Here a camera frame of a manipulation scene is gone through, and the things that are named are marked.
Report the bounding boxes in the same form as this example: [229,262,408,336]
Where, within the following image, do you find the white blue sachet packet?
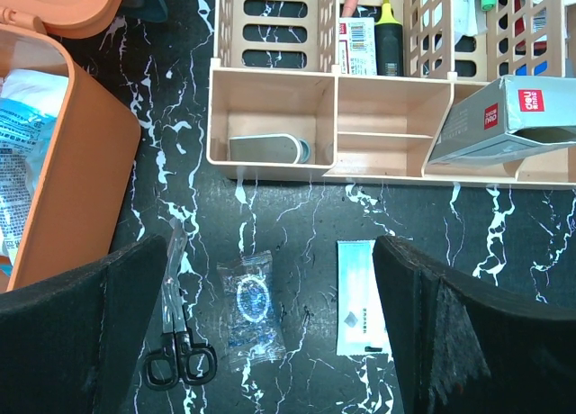
[337,239,392,356]

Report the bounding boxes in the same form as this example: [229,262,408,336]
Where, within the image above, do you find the peach desk file organizer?
[206,0,575,189]

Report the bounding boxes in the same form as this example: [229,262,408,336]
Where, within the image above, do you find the grey deli box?
[428,75,575,167]

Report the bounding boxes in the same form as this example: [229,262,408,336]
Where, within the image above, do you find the black handled scissors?
[142,218,218,392]

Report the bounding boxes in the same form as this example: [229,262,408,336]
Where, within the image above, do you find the white gauze pad pack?
[1,69,68,117]

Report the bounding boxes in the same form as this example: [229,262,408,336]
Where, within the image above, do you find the black yellow highlighter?
[374,0,404,77]

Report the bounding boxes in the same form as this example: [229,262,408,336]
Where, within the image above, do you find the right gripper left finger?
[1,235,167,413]

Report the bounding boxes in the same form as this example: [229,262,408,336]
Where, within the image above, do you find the barcode label box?
[338,17,377,76]

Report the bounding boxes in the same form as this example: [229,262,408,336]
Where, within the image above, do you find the light blue long packet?
[1,98,56,264]

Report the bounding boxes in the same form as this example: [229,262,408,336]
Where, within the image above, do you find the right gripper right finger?
[373,236,575,413]

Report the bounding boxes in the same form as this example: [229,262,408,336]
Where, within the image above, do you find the orange medicine box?
[1,0,140,291]

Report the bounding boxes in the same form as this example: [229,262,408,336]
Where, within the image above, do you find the silver tape dispenser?
[229,133,311,164]

